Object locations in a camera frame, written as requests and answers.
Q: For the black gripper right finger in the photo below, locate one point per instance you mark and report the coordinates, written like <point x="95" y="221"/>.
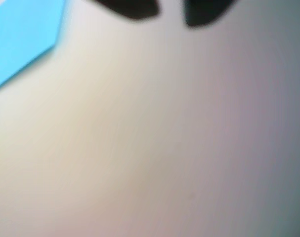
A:
<point x="201" y="11"/>

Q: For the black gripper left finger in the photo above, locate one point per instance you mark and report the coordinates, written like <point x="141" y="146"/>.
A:
<point x="132" y="8"/>

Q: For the light blue paper square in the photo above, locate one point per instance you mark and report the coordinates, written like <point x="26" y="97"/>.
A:
<point x="18" y="37"/>

